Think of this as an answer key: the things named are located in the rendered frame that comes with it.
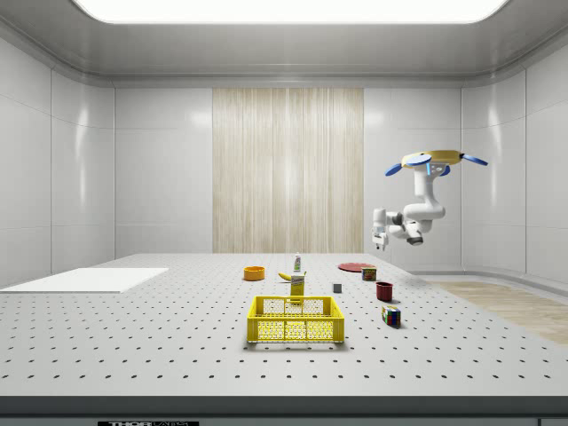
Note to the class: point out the red plate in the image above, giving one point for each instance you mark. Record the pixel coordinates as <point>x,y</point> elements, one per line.
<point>350,267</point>

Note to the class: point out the red mug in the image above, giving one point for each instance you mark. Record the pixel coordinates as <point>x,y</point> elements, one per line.
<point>384,291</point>

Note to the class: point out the banana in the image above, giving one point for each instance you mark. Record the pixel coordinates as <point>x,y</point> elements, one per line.
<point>285,276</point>

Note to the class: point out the yellow basket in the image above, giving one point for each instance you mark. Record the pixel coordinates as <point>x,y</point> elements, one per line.
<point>295,330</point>

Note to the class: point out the yellow bowl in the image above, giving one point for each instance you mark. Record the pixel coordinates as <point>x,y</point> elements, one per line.
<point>254,274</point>

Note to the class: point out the drone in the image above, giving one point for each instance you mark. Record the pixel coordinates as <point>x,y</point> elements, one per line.
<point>439,155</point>

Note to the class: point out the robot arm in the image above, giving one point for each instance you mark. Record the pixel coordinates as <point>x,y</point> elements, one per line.
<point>423,195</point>

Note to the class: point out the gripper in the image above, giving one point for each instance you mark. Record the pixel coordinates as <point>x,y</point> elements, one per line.
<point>378,240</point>

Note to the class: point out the white board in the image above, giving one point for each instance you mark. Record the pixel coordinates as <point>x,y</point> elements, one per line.
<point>84,279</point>

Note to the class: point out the small white bottle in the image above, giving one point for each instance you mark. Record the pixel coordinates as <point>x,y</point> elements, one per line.
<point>297,264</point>

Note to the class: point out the puzzle cube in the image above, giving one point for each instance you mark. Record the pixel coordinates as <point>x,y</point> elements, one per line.
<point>391,316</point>

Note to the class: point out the flat-sided can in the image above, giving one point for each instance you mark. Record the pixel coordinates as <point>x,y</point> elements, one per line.
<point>368,274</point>

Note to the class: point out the yellow carton box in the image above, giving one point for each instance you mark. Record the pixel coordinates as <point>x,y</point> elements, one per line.
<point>297,286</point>

